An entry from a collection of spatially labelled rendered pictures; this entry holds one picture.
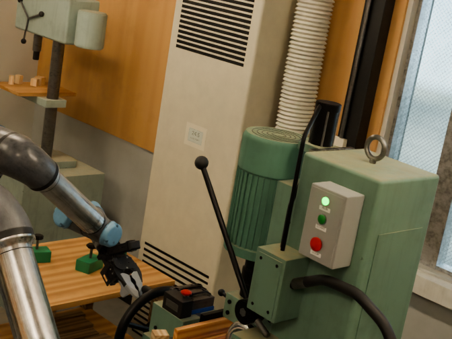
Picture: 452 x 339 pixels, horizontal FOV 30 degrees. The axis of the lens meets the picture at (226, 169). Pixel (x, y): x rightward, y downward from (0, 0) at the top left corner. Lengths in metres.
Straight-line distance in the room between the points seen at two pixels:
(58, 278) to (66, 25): 1.25
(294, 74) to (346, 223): 1.76
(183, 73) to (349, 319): 2.10
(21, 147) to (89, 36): 1.87
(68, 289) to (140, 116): 1.29
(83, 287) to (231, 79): 1.05
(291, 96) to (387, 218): 1.72
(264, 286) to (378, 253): 0.26
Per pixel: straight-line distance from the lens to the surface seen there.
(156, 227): 3.94
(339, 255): 1.78
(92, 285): 3.50
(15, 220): 1.54
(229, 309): 2.22
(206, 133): 3.64
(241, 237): 2.08
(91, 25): 4.03
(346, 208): 1.74
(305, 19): 3.43
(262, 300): 1.90
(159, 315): 2.35
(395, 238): 1.86
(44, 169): 2.23
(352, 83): 3.39
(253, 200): 2.04
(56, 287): 3.45
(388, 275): 1.89
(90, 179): 4.38
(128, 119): 4.49
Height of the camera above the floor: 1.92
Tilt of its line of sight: 14 degrees down
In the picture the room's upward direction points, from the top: 10 degrees clockwise
